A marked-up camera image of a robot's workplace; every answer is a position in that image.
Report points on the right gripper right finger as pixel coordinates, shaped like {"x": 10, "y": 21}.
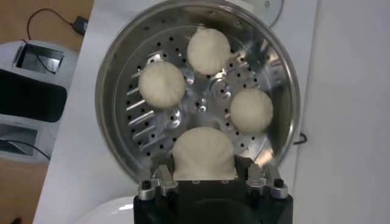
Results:
{"x": 259, "y": 179}

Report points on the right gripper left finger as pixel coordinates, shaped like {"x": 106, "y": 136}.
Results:
{"x": 163, "y": 181}

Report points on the white steamed baozi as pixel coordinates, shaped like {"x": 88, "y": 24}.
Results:
{"x": 251, "y": 110}
{"x": 208, "y": 51}
{"x": 161, "y": 84}
{"x": 204, "y": 152}

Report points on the steel perforated steamer basket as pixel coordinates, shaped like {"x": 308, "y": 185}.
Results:
{"x": 122, "y": 54}

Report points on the white round plate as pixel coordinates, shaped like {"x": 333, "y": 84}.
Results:
{"x": 106, "y": 213}

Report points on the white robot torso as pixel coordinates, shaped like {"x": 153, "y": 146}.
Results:
{"x": 30, "y": 97}

